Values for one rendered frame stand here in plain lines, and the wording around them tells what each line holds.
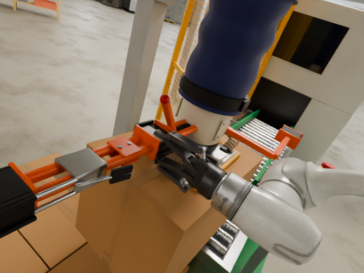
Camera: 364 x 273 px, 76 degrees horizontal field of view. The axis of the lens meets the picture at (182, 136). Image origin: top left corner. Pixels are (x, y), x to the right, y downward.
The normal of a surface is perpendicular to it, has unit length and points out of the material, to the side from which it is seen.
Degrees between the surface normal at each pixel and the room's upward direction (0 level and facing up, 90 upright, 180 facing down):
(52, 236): 0
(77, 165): 1
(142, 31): 90
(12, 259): 0
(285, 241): 69
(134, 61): 90
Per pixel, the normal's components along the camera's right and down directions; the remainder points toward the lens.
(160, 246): -0.58, 0.22
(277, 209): 0.06, -0.68
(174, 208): 0.30, -0.83
